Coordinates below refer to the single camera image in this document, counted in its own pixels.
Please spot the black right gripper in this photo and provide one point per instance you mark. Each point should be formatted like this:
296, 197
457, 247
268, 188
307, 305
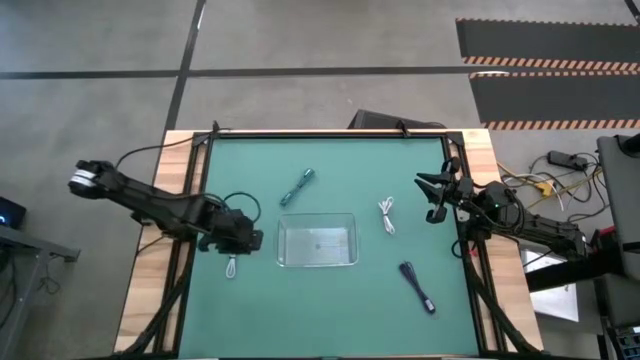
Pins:
450, 192

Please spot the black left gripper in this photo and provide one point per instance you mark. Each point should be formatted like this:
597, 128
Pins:
235, 240

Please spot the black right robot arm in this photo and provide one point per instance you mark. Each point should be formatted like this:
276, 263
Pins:
540, 227

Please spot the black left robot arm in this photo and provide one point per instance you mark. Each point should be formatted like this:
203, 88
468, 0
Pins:
150, 200

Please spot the black case behind table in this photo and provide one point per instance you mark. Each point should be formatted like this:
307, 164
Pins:
375, 120

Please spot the clear plastic container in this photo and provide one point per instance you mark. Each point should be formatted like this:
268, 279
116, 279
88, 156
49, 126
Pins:
317, 240

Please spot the green table mat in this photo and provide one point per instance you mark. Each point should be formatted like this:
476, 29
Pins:
350, 310

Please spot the black power strip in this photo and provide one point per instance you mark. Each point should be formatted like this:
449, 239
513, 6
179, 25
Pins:
567, 160

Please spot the black hazard-striped floor mat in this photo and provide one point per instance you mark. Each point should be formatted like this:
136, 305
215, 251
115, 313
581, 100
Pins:
560, 100
550, 40

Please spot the black stand beam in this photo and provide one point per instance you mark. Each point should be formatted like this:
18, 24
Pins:
570, 272

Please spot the white paper sheet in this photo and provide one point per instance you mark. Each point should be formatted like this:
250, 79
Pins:
555, 300

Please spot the red clamp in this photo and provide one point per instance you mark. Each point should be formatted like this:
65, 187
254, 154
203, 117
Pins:
602, 237

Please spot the grey equipment panel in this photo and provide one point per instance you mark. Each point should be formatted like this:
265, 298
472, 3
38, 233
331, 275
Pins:
625, 200

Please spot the grey metal side table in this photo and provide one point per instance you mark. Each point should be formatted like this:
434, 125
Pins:
30, 245

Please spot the black device with blue light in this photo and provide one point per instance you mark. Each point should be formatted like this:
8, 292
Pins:
10, 212

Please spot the black control box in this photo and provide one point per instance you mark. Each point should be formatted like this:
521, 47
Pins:
627, 345

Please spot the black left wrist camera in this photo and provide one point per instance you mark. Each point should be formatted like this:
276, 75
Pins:
234, 221

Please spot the black aluminium table frame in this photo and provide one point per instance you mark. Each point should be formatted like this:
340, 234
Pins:
325, 134

